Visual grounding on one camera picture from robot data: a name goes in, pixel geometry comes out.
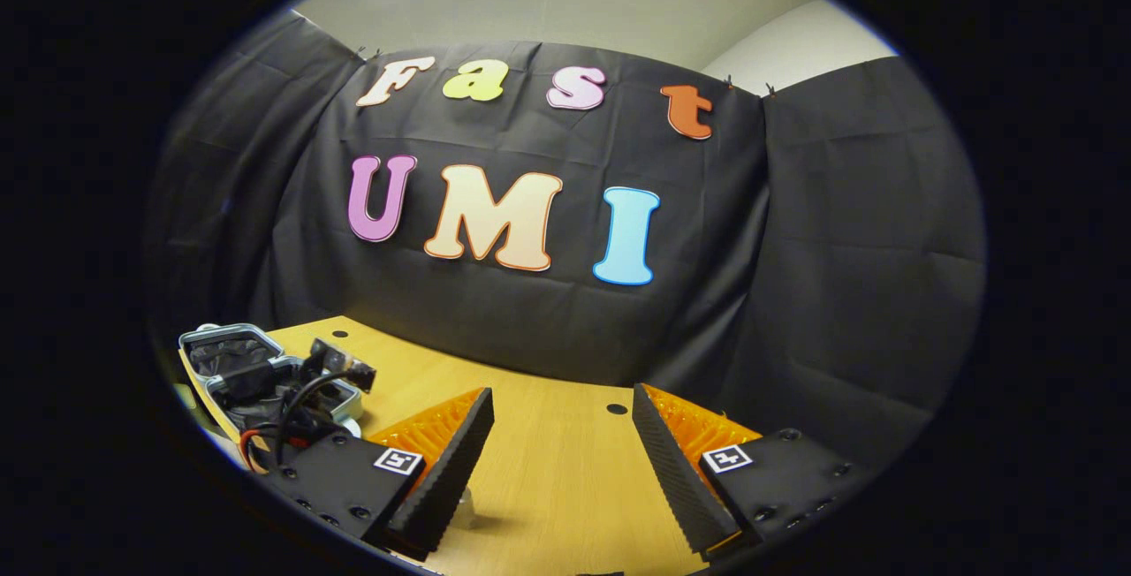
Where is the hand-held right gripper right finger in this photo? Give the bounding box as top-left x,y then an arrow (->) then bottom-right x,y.
630,383 -> 876,559

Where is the pale blue suitcase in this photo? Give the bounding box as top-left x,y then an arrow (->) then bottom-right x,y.
177,322 -> 365,449

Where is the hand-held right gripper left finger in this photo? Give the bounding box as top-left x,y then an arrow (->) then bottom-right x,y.
261,386 -> 496,564

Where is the black backdrop cloth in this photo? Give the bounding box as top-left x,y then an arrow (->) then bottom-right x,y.
141,11 -> 989,471

